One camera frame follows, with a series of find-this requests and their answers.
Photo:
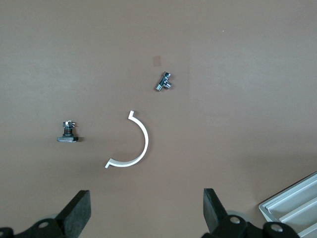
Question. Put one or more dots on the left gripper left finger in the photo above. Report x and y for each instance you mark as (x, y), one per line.
(79, 210)

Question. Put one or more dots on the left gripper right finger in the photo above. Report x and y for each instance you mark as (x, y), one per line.
(213, 210)

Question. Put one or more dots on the black flat-cap push button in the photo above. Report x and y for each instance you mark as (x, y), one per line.
(67, 138)

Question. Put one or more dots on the white highest cabinet drawer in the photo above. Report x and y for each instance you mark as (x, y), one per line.
(309, 229)

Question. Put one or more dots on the grey plastic tray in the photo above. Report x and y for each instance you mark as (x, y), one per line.
(266, 210)

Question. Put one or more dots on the white semicircular clamp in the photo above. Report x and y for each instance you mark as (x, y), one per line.
(145, 138)

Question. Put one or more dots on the chrome tee valve fitting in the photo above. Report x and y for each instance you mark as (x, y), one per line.
(163, 81)

